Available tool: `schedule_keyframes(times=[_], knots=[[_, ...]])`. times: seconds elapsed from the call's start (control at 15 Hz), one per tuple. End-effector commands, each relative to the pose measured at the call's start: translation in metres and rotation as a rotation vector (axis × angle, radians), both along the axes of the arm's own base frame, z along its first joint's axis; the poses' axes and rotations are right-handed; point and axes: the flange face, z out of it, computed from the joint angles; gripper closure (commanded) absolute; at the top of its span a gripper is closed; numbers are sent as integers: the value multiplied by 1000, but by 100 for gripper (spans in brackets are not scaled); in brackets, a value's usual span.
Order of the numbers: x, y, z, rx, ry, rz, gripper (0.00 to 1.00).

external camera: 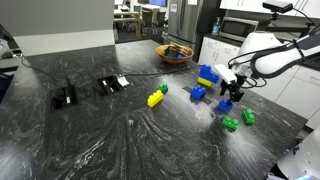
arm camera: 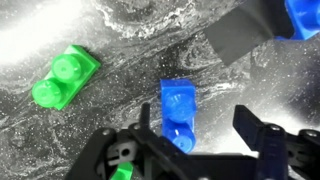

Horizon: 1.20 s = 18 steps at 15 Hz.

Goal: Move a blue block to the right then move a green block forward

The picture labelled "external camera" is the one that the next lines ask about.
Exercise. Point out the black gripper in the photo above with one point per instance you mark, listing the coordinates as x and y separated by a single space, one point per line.
233 85

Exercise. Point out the blue two-stud toy block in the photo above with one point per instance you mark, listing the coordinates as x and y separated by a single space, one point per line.
225 105

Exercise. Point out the green two-stud toy block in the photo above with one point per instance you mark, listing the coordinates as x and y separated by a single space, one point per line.
248 116
163 88
230 123

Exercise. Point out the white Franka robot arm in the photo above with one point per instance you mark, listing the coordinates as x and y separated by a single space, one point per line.
266 56

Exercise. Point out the yellow flat toy block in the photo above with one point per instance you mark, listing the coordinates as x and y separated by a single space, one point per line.
204 82

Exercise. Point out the blue stepped block stack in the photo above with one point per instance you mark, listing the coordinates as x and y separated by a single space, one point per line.
208 73

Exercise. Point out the blue four-stud toy block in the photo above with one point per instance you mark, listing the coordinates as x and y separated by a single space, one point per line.
198 92

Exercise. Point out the white base cabinets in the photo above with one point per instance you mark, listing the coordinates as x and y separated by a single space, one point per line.
293 90

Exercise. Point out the stainless steel microwave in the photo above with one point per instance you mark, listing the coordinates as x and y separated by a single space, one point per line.
237 29

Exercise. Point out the wooden bowl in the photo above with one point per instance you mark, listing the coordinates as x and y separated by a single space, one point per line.
173 60

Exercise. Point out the blue soap bottle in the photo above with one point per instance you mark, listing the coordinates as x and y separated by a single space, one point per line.
216 27

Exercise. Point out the small wooden crate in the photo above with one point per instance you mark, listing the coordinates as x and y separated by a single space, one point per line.
178 49

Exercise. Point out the stainless steel refrigerator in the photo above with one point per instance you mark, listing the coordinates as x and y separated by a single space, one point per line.
185 20

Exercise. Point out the white paper tag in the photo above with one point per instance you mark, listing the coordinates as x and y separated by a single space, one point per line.
123 81

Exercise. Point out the black table outlet box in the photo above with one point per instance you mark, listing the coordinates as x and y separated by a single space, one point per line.
63 98
110 85

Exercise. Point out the wooden dining table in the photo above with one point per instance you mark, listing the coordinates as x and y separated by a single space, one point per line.
128 16

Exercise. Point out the white wall cabinets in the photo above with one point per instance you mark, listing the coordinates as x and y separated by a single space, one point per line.
246 4

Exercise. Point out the black camera on stand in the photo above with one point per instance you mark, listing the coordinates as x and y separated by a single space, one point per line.
278 6

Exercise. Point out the gray wall panel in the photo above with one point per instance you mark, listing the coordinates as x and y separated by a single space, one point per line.
56 15

